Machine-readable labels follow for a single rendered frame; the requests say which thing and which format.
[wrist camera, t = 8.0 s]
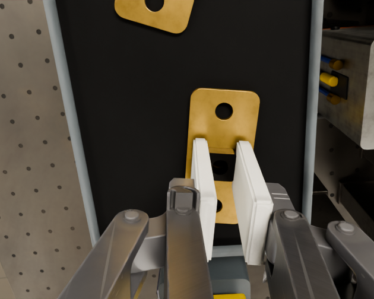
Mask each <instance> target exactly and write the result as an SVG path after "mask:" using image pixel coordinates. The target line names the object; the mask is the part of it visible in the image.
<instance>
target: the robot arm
mask: <svg viewBox="0 0 374 299"><path fill-rule="evenodd" d="M232 191H233V197H234V204H235V208H236V214H237V220H238V225H239V231H240V237H241V241H242V247H243V254H244V258H245V262H247V263H248V265H261V264H262V263H264V257H265V252H266V255H267V260H266V264H265V271H264V277H263V282H262V283H265V281H266V279H267V281H268V288H269V292H270V298H271V299H374V241H373V240H372V239H371V238H370V237H369V236H367V235H366V234H365V233H364V232H363V231H362V230H361V229H360V228H359V227H357V226H356V225H353V224H351V223H350V222H345V221H331V222H330V223H328V227H327V229H324V228H319V227H316V226H312V225H310V224H309V222H308V220H307V218H306V217H305V216H304V215H303V214H302V213H300V212H298V211H295V208H294V206H293V204H292V202H291V200H290V198H289V196H288V195H287V192H286V190H285V188H283V187H282V186H281V185H280V184H278V183H265V181H264V178H263V176H262V173H261V170H260V168H259V165H258V162H257V160H256V157H255V154H254V152H253V149H252V146H251V144H250V143H249V141H239V142H237V145H236V165H235V170H234V180H233V181H232ZM216 209H217V196H216V192H215V186H214V179H213V172H212V168H211V161H210V155H209V151H208V144H207V141H206V140H205V138H195V140H194V142H193V151H192V167H191V178H190V179H183V178H173V179H172V180H171V181H170V182H169V190H168V192H167V210H166V212H165V213H164V214H163V215H161V216H158V217H154V218H149V216H148V215H147V214H146V213H145V212H144V211H140V210H137V209H127V210H124V211H122V212H119V213H118V214H117V215H116V216H115V217H114V219H113V220H112V222H111V223H110V224H109V226H108V227H107V229H106V230H105V231H104V233H103V234H102V236H101V237H100V238H99V240H98V241H97V243H96V244H95V245H94V247H93V248H92V250H91V251H90V252H89V254H88V255H87V257H86V258H85V259H84V261H83V262H82V264H81V265H80V267H79V268H78V269H77V271H76V272H75V273H74V275H73V277H72V278H71V279H70V281H69V282H68V283H67V285H66V287H65V288H64V289H63V291H62V292H61V293H60V295H59V297H58V298H57V299H137V298H138V296H139V294H140V291H141V288H142V286H143V284H144V281H145V279H146V277H147V271H149V270H153V269H158V268H164V299H214V296H213V289H212V286H211V279H210V272H209V268H208V260H211V255H212V248H213V237H214V226H215V215H216ZM353 273H354V274H355V276H356V279H357V282H356V281H355V280H354V279H353V278H352V277H353Z"/></svg>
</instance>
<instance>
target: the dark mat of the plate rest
mask: <svg viewBox="0 0 374 299"><path fill-rule="evenodd" d="M55 1H56V7H57V10H58V17H59V22H60V26H61V32H62V38H63V42H64V48H65V54H66V59H67V64H68V69H69V76H70V79H71V85H72V91H73V95H74V101H75V106H76V111H77V116H78V123H79V126H80V132H81V138H82V142H83V148H84V153H85V160H86V163H87V170H88V175H89V179H90V185H91V191H92V195H93V201H94V207H95V210H96V217H97V222H98V226H99V232H100V236H102V234H103V233H104V231H105V230H106V229H107V227H108V226H109V224H110V223H111V222H112V220H113V219H114V217H115V216H116V215H117V214H118V213H119V212H122V211H124V210H127V209H137V210H140V211H144V212H145V213H146V214H147V215H148V216H149V218H154V217H158V216H161V215H163V214H164V213H165V212H166V210H167V192H168V190H169V182H170V181H171V180H172V179H173V178H183V179H185V173H186V156H187V146H188V129H189V111H190V102H191V94H192V92H193V91H194V90H195V89H197V88H201V87H204V88H222V89H231V90H249V91H253V92H255V93H256V94H257V95H258V97H259V100H260V104H259V112H258V120H257V125H256V134H255V142H254V146H253V152H254V154H255V157H256V160H257V162H258V165H259V168H260V170H261V173H262V176H263V178H264V181H265V183H278V184H280V185H281V186H282V187H283V188H285V190H286V192H287V195H288V196H289V198H290V200H291V202H292V204H293V206H294V208H295V211H298V212H300V213H302V193H303V168H304V155H305V130H306V105H307V92H308V67H309V43H310V18H311V5H312V0H194V3H193V6H192V10H191V14H190V17H189V21H188V25H187V27H186V29H185V30H184V31H183V32H181V33H171V32H169V31H165V30H161V29H159V28H155V27H152V26H148V25H145V24H141V23H138V22H135V21H132V20H128V19H126V18H122V17H121V16H119V15H118V13H117V12H116V10H115V0H55ZM230 245H242V241H241V237H240V231H239V225H238V223H237V224H224V223H215V226H214V237H213V246H230Z"/></svg>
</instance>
